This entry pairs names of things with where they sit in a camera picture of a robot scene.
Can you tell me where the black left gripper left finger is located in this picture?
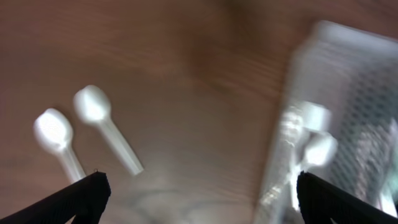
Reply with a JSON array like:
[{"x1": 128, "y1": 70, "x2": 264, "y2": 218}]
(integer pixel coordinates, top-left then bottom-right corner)
[{"x1": 1, "y1": 172, "x2": 111, "y2": 224}]

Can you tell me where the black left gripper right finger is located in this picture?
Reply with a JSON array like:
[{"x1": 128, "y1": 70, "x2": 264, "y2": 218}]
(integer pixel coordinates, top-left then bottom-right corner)
[{"x1": 297, "y1": 172, "x2": 397, "y2": 224}]

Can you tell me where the white plastic spoon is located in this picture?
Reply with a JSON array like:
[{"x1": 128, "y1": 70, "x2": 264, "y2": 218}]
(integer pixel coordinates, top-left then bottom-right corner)
[
  {"x1": 288, "y1": 133, "x2": 338, "y2": 212},
  {"x1": 73, "y1": 85, "x2": 144, "y2": 175},
  {"x1": 33, "y1": 108, "x2": 86, "y2": 184}
]

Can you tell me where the clear perforated plastic basket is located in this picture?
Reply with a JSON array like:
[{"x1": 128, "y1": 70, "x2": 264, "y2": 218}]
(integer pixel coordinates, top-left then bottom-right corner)
[{"x1": 254, "y1": 21, "x2": 397, "y2": 223}]

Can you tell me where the black perforated plastic basket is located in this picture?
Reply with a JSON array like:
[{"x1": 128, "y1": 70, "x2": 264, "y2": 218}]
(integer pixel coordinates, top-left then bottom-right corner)
[{"x1": 328, "y1": 65, "x2": 397, "y2": 217}]

